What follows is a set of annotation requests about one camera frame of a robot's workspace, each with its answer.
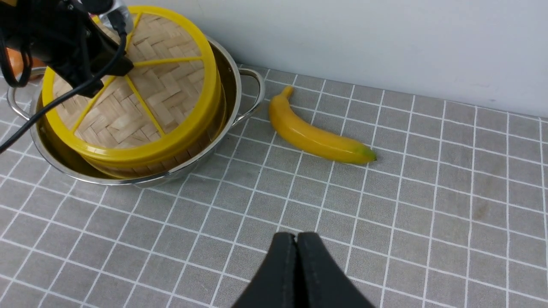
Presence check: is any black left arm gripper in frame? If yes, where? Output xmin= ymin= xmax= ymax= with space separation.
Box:
xmin=0 ymin=0 xmax=134 ymax=98

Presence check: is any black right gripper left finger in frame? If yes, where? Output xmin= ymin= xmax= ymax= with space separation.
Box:
xmin=233 ymin=232 xmax=299 ymax=308

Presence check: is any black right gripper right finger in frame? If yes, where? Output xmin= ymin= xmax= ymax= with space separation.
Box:
xmin=296 ymin=232 xmax=374 ymax=308

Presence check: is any yellow woven bamboo steamer lid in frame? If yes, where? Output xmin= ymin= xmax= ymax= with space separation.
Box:
xmin=46 ymin=6 xmax=221 ymax=170

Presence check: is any yellow-rimmed bamboo steamer basket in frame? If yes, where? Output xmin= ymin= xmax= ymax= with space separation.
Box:
xmin=45 ymin=82 xmax=227 ymax=179

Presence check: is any stainless steel pot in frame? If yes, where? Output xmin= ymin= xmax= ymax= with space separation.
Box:
xmin=29 ymin=36 xmax=266 ymax=188

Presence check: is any yellow banana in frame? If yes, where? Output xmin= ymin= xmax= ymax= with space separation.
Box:
xmin=269 ymin=86 xmax=377 ymax=165

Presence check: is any black cable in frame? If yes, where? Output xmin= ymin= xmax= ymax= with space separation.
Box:
xmin=0 ymin=9 xmax=128 ymax=154

